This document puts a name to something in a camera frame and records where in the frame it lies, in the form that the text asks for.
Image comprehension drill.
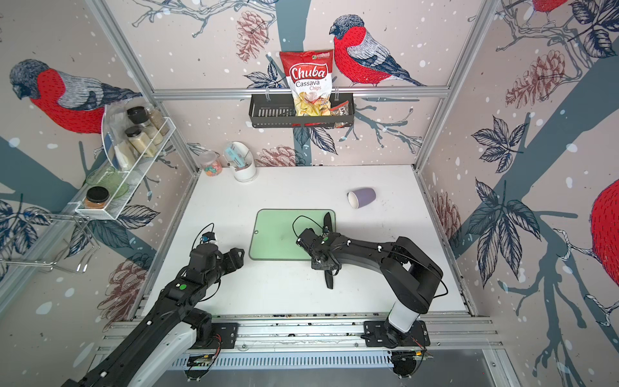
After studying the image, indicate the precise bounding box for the purple paper cup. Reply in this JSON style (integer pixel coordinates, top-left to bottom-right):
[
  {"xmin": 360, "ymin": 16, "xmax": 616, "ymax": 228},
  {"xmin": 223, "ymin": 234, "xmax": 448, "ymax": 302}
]
[{"xmin": 347, "ymin": 187, "xmax": 377, "ymax": 210}]

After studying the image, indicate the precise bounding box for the black wall basket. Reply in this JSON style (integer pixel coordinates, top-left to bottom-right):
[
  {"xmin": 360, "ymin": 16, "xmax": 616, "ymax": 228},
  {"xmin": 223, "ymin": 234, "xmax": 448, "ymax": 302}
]
[{"xmin": 248, "ymin": 94, "xmax": 355, "ymax": 129}]

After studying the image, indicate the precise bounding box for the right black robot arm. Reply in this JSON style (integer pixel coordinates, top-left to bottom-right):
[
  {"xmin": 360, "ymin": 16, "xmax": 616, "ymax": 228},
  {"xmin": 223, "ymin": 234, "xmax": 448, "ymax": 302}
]
[{"xmin": 215, "ymin": 228, "xmax": 443, "ymax": 334}]

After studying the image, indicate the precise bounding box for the small red snack packet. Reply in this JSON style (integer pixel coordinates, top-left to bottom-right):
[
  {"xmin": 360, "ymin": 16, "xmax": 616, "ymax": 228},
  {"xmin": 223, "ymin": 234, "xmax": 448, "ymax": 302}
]
[{"xmin": 330, "ymin": 101, "xmax": 351, "ymax": 117}]

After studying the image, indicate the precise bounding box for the clear jar with candies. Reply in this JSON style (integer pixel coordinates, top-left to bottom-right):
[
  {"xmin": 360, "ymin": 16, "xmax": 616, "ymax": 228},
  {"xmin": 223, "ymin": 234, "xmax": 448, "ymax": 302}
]
[{"xmin": 198, "ymin": 150, "xmax": 223, "ymax": 177}]

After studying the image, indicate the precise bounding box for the green glass bowl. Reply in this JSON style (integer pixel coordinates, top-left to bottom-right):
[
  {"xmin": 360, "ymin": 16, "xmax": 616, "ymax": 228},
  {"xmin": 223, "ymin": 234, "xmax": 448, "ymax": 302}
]
[{"xmin": 85, "ymin": 165, "xmax": 129, "ymax": 198}]

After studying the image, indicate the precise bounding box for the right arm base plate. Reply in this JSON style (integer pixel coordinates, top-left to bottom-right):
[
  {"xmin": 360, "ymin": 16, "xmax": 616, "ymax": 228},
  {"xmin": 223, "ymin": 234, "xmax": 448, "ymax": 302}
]
[{"xmin": 360, "ymin": 320, "xmax": 430, "ymax": 349}]

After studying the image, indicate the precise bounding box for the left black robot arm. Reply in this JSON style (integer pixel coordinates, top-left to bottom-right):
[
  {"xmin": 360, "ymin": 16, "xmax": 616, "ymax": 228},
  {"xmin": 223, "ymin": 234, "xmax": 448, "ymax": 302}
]
[{"xmin": 63, "ymin": 243, "xmax": 245, "ymax": 386}]

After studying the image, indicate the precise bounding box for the white utensil holder cup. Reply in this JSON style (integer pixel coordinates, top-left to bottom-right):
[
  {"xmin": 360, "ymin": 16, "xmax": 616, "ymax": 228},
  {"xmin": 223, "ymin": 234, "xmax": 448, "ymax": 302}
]
[{"xmin": 224, "ymin": 141, "xmax": 257, "ymax": 183}]

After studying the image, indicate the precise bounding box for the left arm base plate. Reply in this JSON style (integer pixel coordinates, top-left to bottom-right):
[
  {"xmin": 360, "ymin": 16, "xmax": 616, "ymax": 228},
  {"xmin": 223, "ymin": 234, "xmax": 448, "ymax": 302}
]
[{"xmin": 191, "ymin": 322, "xmax": 240, "ymax": 349}]

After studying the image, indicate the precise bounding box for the wire wall rack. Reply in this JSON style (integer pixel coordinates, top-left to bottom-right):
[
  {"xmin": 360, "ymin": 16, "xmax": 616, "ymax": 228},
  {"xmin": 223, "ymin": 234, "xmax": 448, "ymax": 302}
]
[{"xmin": 1, "ymin": 211, "xmax": 101, "ymax": 274}]

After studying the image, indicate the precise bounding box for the green cutting board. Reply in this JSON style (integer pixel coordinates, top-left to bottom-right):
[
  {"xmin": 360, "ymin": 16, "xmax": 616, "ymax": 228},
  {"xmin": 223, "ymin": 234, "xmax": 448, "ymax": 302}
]
[{"xmin": 249, "ymin": 209, "xmax": 336, "ymax": 261}]

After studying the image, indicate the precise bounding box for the orange spice jar black lid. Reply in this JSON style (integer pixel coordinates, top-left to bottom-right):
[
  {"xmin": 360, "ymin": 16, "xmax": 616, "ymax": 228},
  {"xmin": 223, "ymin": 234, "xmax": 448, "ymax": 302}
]
[{"xmin": 84, "ymin": 185, "xmax": 111, "ymax": 209}]

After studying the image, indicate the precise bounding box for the clear acrylic wall shelf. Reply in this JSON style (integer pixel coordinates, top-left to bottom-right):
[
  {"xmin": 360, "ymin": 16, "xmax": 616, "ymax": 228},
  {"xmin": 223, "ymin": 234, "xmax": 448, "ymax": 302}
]
[{"xmin": 76, "ymin": 98, "xmax": 177, "ymax": 220}]

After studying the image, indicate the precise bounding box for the red Chuba chips bag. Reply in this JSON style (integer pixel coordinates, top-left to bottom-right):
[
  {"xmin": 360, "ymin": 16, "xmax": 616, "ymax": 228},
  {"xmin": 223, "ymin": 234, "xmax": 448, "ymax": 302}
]
[{"xmin": 280, "ymin": 50, "xmax": 334, "ymax": 117}]

